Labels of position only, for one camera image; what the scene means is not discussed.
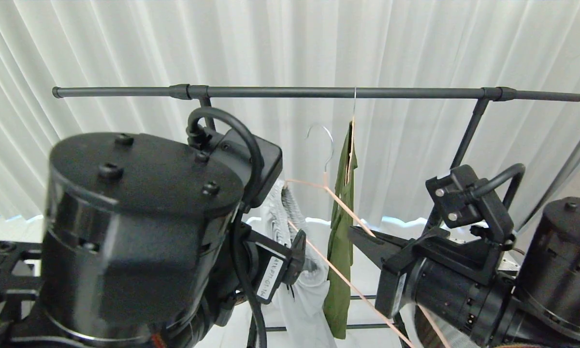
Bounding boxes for pink clothes hanger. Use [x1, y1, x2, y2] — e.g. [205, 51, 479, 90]
[346, 87, 359, 185]
[282, 124, 453, 348]

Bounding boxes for pale grey garment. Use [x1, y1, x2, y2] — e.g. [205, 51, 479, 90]
[260, 179, 338, 348]

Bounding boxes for black clothes rack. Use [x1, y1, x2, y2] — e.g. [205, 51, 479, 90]
[52, 85, 580, 348]

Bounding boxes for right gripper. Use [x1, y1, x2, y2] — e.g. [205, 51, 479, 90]
[374, 226, 519, 340]

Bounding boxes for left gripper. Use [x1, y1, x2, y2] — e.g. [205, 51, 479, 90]
[231, 227, 308, 306]

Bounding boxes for white curtain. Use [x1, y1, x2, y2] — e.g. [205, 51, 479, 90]
[0, 0, 580, 232]

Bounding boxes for green long-sleeved shirt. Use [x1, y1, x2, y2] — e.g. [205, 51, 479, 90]
[322, 121, 359, 340]

